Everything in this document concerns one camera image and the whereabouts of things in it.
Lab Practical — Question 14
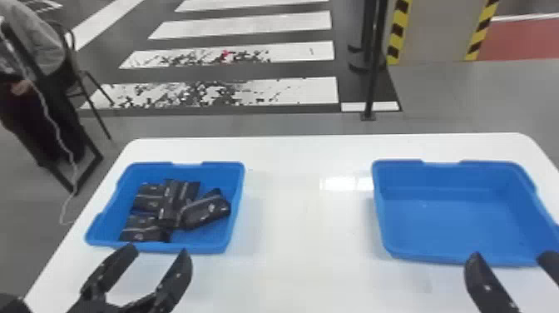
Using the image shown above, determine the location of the yellow black striped post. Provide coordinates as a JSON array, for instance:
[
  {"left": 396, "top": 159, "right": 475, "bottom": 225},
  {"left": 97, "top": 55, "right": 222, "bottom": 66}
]
[
  {"left": 385, "top": 0, "right": 413, "bottom": 67},
  {"left": 463, "top": 0, "right": 501, "bottom": 62}
]

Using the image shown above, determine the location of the person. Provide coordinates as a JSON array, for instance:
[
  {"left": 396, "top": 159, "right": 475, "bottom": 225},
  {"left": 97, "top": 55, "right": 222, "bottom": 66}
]
[{"left": 0, "top": 0, "right": 88, "bottom": 168}]

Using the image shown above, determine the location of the blue tray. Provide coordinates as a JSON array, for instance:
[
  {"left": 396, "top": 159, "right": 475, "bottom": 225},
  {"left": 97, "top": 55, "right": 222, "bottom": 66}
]
[
  {"left": 84, "top": 161, "right": 246, "bottom": 256},
  {"left": 371, "top": 158, "right": 559, "bottom": 268}
]

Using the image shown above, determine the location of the black part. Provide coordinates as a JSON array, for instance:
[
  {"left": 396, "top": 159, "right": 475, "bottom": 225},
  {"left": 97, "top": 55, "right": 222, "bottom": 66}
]
[
  {"left": 131, "top": 182, "right": 170, "bottom": 211},
  {"left": 157, "top": 178, "right": 202, "bottom": 229},
  {"left": 118, "top": 213, "right": 172, "bottom": 244},
  {"left": 178, "top": 188, "right": 232, "bottom": 231}
]

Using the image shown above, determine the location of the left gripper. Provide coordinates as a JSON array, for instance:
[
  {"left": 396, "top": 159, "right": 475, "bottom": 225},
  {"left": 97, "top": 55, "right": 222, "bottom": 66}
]
[{"left": 66, "top": 242, "right": 194, "bottom": 313}]

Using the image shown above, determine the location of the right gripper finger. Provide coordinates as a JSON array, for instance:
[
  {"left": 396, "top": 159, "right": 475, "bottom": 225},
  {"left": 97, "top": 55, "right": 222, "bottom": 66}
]
[
  {"left": 463, "top": 251, "right": 522, "bottom": 313},
  {"left": 536, "top": 250, "right": 559, "bottom": 287}
]

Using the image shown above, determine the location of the black chair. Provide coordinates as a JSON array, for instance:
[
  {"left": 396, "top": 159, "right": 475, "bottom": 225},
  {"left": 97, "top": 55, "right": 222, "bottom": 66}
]
[{"left": 43, "top": 19, "right": 117, "bottom": 142}]

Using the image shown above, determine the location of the white cable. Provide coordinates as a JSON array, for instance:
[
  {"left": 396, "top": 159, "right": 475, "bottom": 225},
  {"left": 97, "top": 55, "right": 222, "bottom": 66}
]
[{"left": 25, "top": 77, "right": 82, "bottom": 226}]

